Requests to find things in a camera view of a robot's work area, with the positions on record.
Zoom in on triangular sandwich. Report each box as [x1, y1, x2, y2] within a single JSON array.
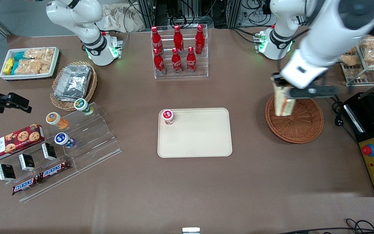
[[273, 81, 296, 117]]

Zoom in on brown round wicker basket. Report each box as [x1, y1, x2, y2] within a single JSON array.
[[265, 94, 324, 144]]

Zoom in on light woven oval basket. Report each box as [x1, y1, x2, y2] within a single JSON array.
[[50, 61, 98, 111]]

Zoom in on beige plastic tray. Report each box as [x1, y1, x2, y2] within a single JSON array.
[[157, 108, 233, 158]]

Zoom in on orange yogurt cup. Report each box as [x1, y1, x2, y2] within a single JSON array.
[[46, 112, 69, 130]]

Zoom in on yellow snack packet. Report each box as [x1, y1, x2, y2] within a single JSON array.
[[3, 58, 15, 74]]

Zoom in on clear rice cracker bag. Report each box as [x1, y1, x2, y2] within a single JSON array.
[[16, 58, 52, 75], [24, 48, 55, 60]]

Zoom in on red Walkers cookie box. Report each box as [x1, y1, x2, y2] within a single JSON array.
[[0, 123, 45, 163]]

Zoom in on blue lid yogurt cup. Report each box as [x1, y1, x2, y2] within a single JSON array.
[[54, 132, 76, 149]]

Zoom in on small black box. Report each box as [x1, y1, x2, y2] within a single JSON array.
[[41, 142, 57, 161], [18, 153, 35, 172], [0, 163, 16, 181]]

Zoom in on white rectangular snack bin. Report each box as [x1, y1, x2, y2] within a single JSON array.
[[0, 47, 60, 81]]

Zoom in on stack of foil containers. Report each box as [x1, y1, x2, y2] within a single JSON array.
[[54, 64, 93, 101]]

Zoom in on green lid yogurt cup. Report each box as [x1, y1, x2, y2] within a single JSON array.
[[74, 98, 94, 116]]

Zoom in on Snickers chocolate bar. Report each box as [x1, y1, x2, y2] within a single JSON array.
[[39, 161, 70, 180], [12, 176, 42, 196]]

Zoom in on clear acrylic bottle rack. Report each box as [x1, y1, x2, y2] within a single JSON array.
[[151, 24, 209, 79]]

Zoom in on black countertop appliance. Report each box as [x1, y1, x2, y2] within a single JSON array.
[[343, 92, 374, 198]]

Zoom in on clear acrylic stepped stand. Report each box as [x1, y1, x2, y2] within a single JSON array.
[[7, 102, 122, 202]]

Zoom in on red cola bottle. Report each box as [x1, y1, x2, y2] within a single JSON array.
[[186, 46, 197, 74], [173, 25, 184, 54], [153, 48, 166, 75], [195, 24, 205, 55], [151, 26, 163, 54], [171, 48, 183, 74]]

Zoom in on red lid yogurt cup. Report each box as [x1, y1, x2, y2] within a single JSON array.
[[162, 110, 175, 125]]

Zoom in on beige cloth bag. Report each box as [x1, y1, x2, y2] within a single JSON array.
[[95, 4, 147, 33]]

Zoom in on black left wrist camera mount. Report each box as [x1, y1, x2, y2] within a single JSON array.
[[297, 85, 337, 98]]

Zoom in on black power cable with plug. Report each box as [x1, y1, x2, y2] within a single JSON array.
[[328, 96, 359, 143]]

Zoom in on aluminium frame with cables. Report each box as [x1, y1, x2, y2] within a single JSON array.
[[137, 0, 272, 29]]

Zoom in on black floor cables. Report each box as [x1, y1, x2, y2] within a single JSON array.
[[278, 218, 374, 234]]

